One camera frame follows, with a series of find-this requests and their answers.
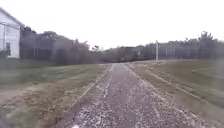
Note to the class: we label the white building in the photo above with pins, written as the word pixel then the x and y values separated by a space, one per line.
pixel 9 36

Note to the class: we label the row of trees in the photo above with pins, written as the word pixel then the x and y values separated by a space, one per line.
pixel 66 50

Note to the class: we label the robot's own part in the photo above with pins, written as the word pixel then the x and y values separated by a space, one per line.
pixel 75 126

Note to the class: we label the pale pole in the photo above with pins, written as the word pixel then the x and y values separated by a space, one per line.
pixel 156 50

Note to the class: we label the grass field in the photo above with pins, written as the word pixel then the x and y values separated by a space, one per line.
pixel 190 76

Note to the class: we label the grey gravel path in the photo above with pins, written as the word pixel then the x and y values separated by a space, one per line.
pixel 130 100

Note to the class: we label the grass verge with bare earth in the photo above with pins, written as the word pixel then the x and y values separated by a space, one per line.
pixel 36 90

